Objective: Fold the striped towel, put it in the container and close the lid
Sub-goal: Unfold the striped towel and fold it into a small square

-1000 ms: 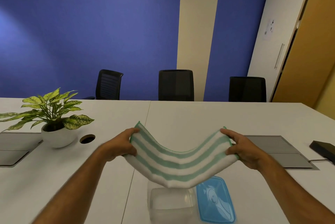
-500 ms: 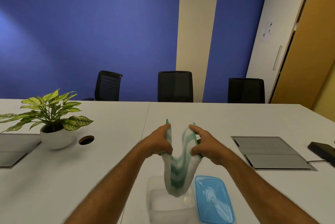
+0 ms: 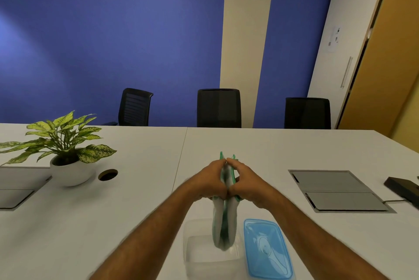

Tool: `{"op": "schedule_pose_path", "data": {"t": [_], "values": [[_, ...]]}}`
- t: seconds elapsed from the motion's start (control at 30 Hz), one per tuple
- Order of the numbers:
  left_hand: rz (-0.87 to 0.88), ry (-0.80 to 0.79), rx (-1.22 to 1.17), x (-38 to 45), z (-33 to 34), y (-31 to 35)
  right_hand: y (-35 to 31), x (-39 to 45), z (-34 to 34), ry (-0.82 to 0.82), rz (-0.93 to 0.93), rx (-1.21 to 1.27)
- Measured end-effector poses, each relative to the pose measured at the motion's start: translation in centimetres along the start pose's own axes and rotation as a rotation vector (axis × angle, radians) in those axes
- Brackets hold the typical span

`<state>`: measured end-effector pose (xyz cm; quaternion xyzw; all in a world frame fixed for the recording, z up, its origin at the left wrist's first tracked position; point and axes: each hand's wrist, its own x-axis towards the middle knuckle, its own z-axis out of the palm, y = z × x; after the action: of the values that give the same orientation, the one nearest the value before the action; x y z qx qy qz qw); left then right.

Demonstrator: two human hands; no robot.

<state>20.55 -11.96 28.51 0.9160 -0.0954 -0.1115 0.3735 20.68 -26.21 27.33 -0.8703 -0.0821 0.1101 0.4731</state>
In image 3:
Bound person's left hand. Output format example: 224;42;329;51
182;158;230;204

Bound person's right hand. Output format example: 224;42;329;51
226;157;279;209

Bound green white striped towel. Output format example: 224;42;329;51
212;151;241;252

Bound blue plastic lid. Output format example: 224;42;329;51
243;218;294;280

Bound clear plastic container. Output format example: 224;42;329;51
182;218;246;280

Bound person's left forearm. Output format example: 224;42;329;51
88;184;210;280

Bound person's right forearm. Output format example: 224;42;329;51
261;191;390;280

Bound black device with cable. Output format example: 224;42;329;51
384;177;419;210

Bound black mesh office chair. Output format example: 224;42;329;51
117;88;154;126

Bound green plant in white pot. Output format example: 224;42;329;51
0;110;117;187

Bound white paper label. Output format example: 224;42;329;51
327;26;342;53

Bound yellow wooden door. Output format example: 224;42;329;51
337;0;419;139

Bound white cabinet door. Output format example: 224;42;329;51
307;0;393;130

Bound grey table cable hatch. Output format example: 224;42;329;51
0;167;53;211
288;169;397;214

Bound metal door handle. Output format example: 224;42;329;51
340;56;354;89

